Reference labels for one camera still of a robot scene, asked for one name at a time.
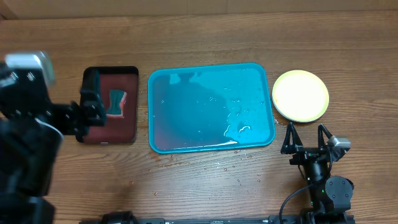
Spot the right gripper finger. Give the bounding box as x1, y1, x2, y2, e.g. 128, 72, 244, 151
280, 123, 303, 154
318, 124, 332, 148

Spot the green and pink sponge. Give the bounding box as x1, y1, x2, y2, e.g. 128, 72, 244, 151
106, 90, 127, 119

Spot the yellow-green plate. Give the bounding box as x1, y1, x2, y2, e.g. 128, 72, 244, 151
272, 70, 330, 123

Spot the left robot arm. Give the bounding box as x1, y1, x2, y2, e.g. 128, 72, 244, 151
1, 64, 106, 223

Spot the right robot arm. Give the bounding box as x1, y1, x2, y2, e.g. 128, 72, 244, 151
278, 123, 355, 223

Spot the dark red tray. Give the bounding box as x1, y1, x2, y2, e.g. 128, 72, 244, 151
76, 66, 139, 144

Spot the teal plastic tray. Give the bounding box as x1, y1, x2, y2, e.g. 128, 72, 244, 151
147, 63, 276, 154

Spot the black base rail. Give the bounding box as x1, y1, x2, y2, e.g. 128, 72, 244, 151
79, 210, 355, 224

